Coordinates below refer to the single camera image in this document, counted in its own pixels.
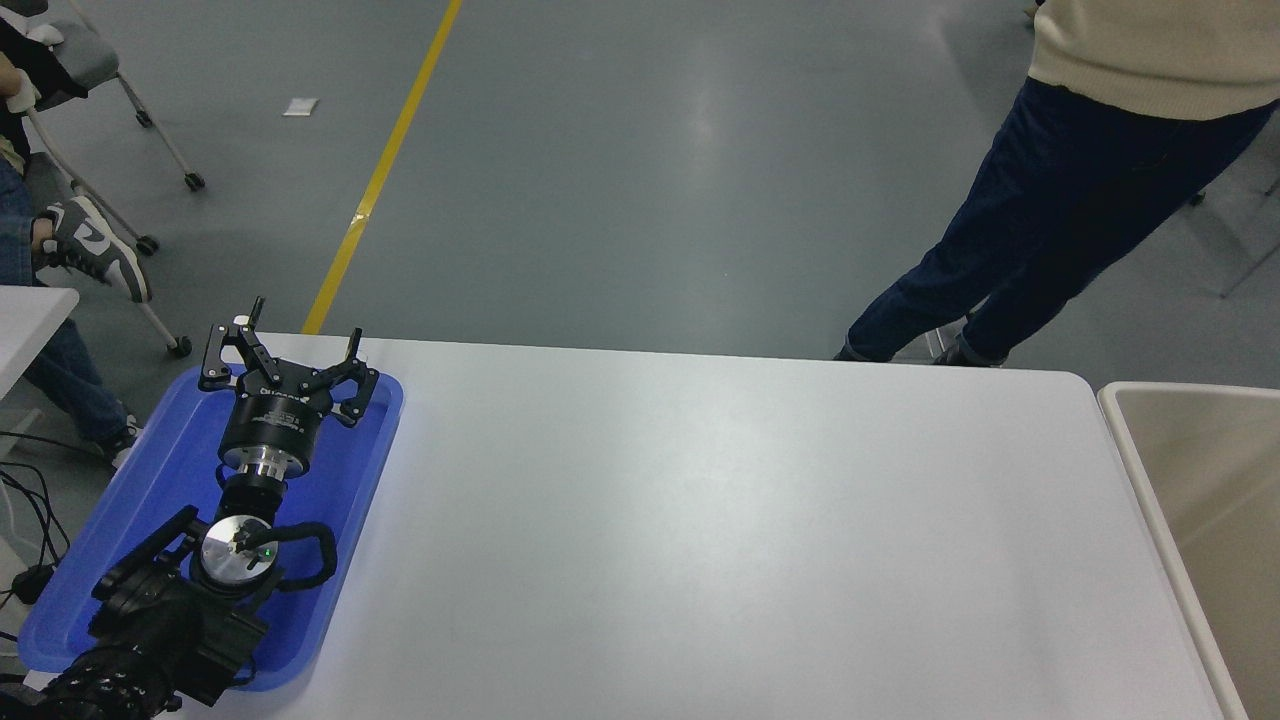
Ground seated person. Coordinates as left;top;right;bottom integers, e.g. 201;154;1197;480
0;15;154;471

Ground large pale bin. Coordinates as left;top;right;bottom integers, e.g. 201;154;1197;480
1098;383;1280;720

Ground small white side table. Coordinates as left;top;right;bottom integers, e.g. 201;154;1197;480
0;285;81;401

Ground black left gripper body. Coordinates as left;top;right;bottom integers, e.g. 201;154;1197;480
217;377;338;469

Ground black floor cables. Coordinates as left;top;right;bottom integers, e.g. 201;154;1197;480
0;428;73;641

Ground blue plastic tray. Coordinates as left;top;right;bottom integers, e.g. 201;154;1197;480
18;362;406;693

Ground grey wheeled chair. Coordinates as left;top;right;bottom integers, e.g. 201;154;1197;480
0;0;207;358

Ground standing person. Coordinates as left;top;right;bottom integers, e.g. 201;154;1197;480
833;0;1280;369

